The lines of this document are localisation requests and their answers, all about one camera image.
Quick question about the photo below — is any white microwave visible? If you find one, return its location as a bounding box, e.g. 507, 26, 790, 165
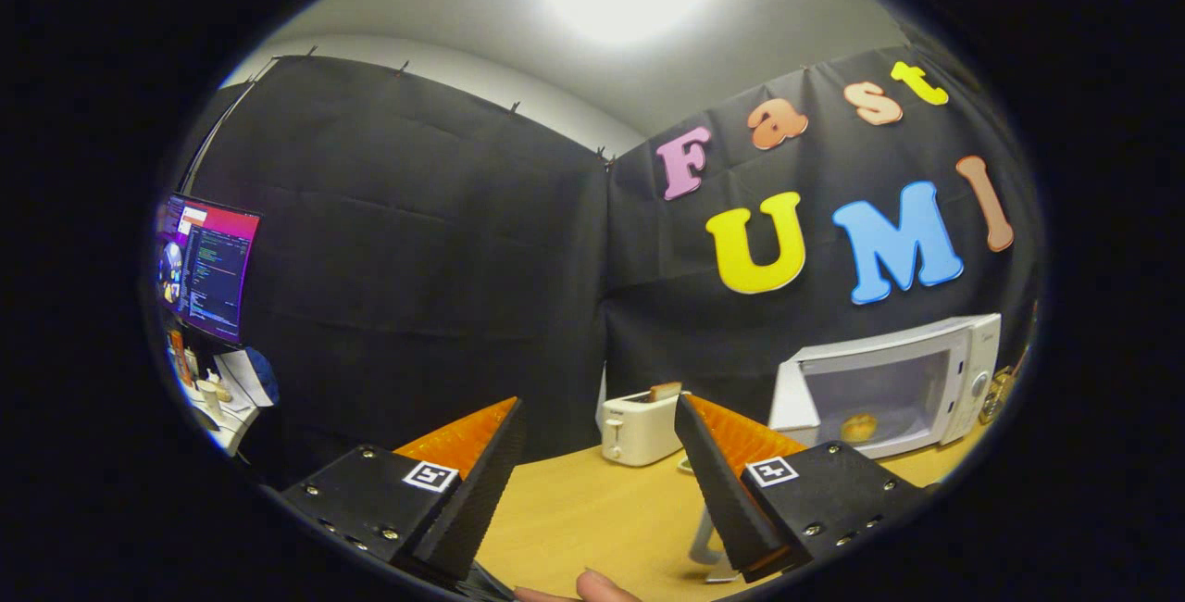
687, 312, 1003, 584

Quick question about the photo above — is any white paper sheet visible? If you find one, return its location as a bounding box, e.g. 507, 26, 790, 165
215, 349, 265, 408

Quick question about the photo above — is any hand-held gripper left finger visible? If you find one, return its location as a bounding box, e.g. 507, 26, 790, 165
276, 395, 529, 584

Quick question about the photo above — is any computer monitor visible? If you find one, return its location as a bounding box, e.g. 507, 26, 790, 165
156, 194, 262, 346

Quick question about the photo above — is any cream toaster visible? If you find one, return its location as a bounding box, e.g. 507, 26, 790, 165
600, 389, 686, 468

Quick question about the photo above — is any black backdrop cloth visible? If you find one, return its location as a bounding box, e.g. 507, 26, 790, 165
162, 28, 1042, 492

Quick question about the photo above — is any metal wire basket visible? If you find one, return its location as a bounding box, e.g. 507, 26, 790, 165
979, 363, 1019, 425

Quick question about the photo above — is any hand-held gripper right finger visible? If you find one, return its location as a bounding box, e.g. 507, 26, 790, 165
672, 393, 929, 584

